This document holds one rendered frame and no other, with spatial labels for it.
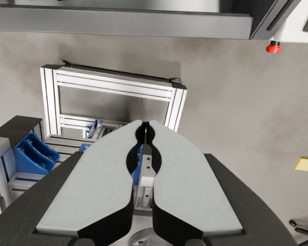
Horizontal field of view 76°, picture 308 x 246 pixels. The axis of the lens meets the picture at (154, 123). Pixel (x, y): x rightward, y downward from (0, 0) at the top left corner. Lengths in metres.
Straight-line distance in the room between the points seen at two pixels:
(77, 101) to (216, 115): 1.00
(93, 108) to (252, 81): 1.10
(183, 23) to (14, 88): 1.46
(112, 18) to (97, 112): 0.96
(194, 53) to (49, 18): 1.08
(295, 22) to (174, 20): 0.21
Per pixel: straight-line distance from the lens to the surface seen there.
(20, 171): 0.72
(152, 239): 0.55
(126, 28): 0.41
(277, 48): 0.63
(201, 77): 1.45
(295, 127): 1.94
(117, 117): 1.30
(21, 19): 0.47
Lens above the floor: 1.36
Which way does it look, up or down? 62 degrees down
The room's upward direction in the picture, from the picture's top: 178 degrees clockwise
